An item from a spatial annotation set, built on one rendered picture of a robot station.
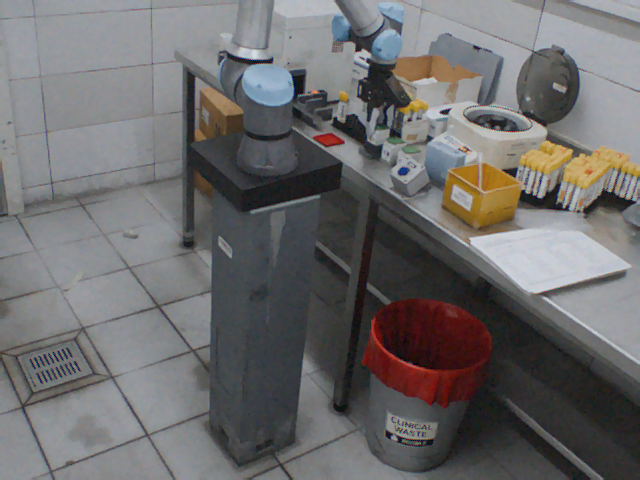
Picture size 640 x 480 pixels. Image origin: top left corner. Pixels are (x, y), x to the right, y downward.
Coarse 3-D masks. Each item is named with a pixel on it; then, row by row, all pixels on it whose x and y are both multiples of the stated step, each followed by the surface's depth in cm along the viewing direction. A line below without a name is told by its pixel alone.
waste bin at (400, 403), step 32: (384, 320) 212; (416, 320) 221; (448, 320) 218; (384, 352) 197; (416, 352) 224; (448, 352) 221; (480, 352) 209; (384, 384) 204; (416, 384) 195; (448, 384) 193; (480, 384) 206; (384, 416) 209; (416, 416) 203; (448, 416) 204; (384, 448) 216; (416, 448) 210; (448, 448) 217
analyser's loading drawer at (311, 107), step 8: (296, 96) 227; (304, 96) 220; (312, 96) 222; (296, 104) 221; (304, 104) 221; (312, 104) 217; (320, 104) 219; (304, 112) 217; (312, 112) 216; (320, 112) 214; (328, 112) 215; (320, 120) 215; (328, 120) 217
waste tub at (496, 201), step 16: (448, 176) 175; (464, 176) 179; (496, 176) 179; (448, 192) 176; (464, 192) 171; (480, 192) 167; (496, 192) 168; (512, 192) 172; (448, 208) 178; (464, 208) 173; (480, 208) 168; (496, 208) 171; (512, 208) 175; (480, 224) 171
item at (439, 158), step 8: (432, 144) 188; (440, 144) 188; (432, 152) 188; (440, 152) 186; (448, 152) 184; (456, 152) 185; (432, 160) 189; (440, 160) 187; (448, 160) 185; (456, 160) 183; (464, 160) 185; (432, 168) 190; (440, 168) 187; (448, 168) 185; (432, 176) 190; (440, 176) 188; (432, 184) 189; (440, 184) 188
